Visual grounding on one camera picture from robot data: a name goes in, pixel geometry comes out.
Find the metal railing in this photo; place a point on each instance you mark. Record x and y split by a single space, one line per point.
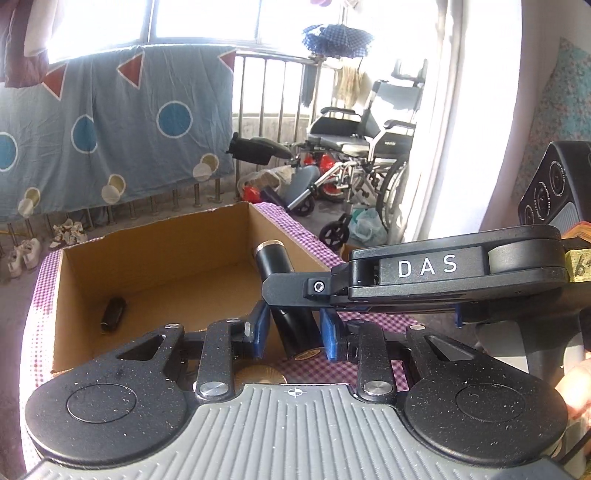
272 92

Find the black bottle with gold cap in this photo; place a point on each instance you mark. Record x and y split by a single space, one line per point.
272 258

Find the person's right hand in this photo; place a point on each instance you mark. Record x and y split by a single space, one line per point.
579 387

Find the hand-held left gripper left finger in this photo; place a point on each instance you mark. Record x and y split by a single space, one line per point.
259 332

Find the grey calf pad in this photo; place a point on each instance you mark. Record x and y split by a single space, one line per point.
300 184

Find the small dark brown bottle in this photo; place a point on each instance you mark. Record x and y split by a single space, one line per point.
113 314

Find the floral cloth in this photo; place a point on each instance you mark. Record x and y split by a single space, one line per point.
554 101

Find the beige bag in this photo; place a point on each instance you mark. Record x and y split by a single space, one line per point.
270 177

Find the beige hanging towel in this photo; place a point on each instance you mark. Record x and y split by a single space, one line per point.
351 85

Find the white and pink sneaker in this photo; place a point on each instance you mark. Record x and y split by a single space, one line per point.
13 263
31 254

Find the window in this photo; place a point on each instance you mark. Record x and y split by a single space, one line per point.
207 18

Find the dark jar rose gold lid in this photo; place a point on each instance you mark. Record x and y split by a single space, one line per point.
258 374

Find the purple checkered tablecloth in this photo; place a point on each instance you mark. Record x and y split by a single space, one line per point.
295 226

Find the small cardboard box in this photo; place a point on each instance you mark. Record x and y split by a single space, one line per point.
346 253

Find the white hanging cloth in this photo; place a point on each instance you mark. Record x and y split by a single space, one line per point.
38 27

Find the green plastic bag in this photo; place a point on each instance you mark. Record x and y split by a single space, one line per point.
367 226

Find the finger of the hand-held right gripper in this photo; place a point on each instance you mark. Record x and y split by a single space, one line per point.
286 288

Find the white and brown sneaker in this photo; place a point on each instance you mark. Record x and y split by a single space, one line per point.
77 230
59 235

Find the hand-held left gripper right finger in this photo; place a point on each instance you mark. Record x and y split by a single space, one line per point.
330 339

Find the grey hanging towel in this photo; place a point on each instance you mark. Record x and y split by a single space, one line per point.
308 85

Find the wheelchair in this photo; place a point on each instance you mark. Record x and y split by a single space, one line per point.
369 138

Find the dark red hanging cloth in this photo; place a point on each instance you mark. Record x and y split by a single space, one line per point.
18 55

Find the blue blanket with circles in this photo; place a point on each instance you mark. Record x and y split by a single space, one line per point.
115 138

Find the blue checkered umbrella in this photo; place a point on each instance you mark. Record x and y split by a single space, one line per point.
337 39

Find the red plastic bag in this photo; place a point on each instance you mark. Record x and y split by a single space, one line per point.
251 194
327 162

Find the black padded leg rest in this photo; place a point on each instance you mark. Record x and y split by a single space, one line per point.
256 148

